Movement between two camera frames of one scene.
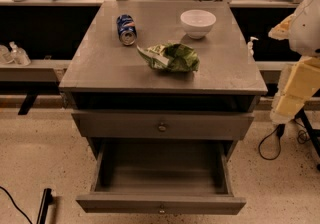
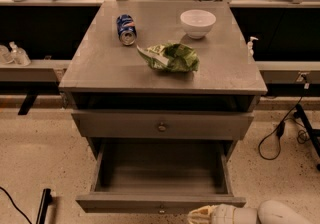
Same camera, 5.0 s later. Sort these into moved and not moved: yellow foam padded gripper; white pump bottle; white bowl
Moved: yellow foam padded gripper
Not moved: white bowl; white pump bottle
